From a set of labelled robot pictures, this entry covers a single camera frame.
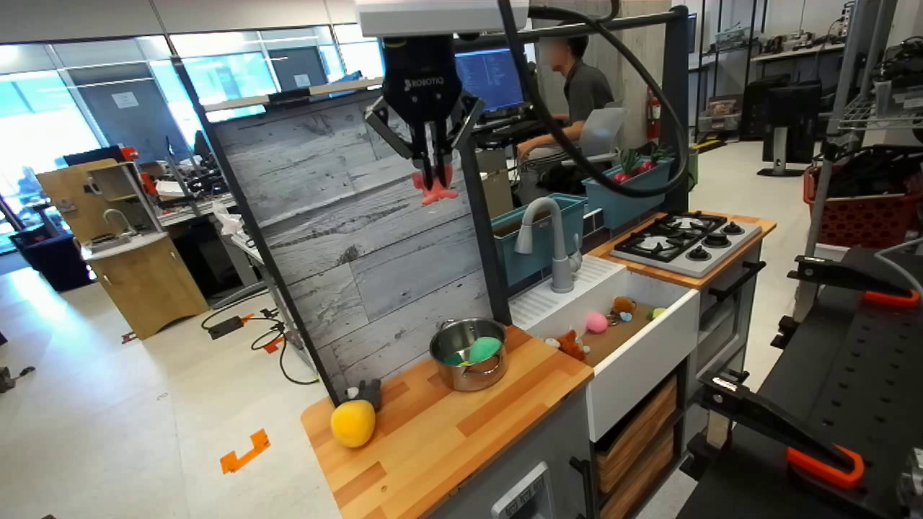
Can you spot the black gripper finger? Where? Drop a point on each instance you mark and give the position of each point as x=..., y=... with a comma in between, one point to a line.
x=421, y=160
x=444, y=154

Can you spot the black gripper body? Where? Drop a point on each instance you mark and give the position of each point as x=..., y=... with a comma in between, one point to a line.
x=421, y=75

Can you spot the pink bunny doll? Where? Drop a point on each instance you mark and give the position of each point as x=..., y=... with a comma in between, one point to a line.
x=432, y=190

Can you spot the silver metal pot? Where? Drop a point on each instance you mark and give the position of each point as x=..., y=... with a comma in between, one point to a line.
x=470, y=376

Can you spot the computer monitor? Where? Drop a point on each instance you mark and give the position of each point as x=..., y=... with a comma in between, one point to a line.
x=488, y=82

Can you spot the grey wood backdrop panel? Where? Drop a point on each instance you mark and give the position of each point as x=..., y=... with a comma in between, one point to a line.
x=347, y=259

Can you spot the grey toy faucet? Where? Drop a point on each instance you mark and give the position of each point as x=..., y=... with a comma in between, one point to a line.
x=559, y=248

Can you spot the seated person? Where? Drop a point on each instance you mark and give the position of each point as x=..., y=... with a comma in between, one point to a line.
x=585, y=89

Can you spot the blue storage bin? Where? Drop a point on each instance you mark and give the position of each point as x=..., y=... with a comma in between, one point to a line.
x=615, y=210

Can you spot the red fire extinguisher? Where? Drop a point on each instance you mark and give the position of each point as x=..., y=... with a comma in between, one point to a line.
x=654, y=115

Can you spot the pink ball toy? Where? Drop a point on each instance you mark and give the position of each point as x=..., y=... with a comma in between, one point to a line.
x=595, y=321

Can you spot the orange plush toy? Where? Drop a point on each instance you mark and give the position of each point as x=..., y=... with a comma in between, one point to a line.
x=571, y=346

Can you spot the brown plush toy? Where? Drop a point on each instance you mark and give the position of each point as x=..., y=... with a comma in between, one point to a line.
x=623, y=310

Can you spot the black panel foot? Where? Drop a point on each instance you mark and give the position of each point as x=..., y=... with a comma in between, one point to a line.
x=366, y=394

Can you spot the black burner stove top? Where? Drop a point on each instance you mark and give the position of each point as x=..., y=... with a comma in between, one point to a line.
x=692, y=239

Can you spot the green yellow turtle plush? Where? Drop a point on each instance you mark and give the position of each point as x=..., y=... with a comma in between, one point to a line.
x=659, y=313

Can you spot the yellow lemon toy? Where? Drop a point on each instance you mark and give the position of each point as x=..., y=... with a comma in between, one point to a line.
x=351, y=424

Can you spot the wooden toy kitchen unit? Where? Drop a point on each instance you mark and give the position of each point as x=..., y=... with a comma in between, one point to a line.
x=451, y=432

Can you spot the white sink basin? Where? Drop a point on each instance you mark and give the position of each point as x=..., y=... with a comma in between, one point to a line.
x=637, y=362

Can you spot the wooden cabinet with sink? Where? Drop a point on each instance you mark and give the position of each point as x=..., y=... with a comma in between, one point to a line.
x=144, y=278

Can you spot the red crate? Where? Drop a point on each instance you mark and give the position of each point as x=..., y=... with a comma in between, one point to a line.
x=866, y=221

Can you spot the black pegboard table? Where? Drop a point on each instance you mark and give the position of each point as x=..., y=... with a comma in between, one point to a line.
x=845, y=385

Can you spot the orange black bar clamp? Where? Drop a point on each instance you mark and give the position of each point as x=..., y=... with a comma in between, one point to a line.
x=822, y=470
x=888, y=298

